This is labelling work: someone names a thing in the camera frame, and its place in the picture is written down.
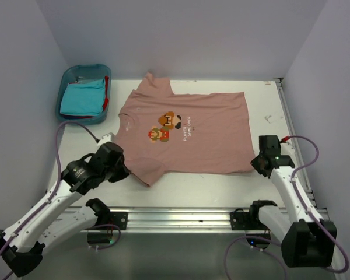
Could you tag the pink t shirt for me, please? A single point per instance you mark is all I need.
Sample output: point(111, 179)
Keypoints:
point(162, 132)

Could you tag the turquoise folded t shirt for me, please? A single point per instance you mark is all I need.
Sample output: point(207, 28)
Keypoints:
point(81, 99)

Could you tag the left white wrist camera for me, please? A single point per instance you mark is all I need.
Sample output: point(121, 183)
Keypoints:
point(106, 138)

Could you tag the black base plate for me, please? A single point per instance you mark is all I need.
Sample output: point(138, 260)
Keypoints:
point(117, 218)
point(241, 220)

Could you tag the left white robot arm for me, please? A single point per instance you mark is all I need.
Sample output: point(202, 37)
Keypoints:
point(24, 244)

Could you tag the teal plastic bin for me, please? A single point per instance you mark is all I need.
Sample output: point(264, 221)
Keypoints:
point(84, 94)

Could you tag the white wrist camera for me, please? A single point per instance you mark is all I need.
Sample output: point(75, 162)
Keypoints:
point(287, 147)
point(106, 138)

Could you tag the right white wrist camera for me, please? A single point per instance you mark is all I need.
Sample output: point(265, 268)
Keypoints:
point(287, 147)

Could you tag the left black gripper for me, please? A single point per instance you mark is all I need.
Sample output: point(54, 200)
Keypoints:
point(123, 172)

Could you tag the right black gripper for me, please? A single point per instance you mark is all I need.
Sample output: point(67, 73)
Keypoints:
point(255, 164)

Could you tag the aluminium rail frame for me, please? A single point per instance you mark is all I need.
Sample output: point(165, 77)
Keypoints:
point(141, 220)

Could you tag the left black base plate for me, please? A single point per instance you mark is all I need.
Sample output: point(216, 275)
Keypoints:
point(117, 218)

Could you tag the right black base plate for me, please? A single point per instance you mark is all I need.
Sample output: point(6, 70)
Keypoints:
point(241, 220)

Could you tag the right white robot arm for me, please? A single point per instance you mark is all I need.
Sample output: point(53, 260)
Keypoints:
point(306, 238)

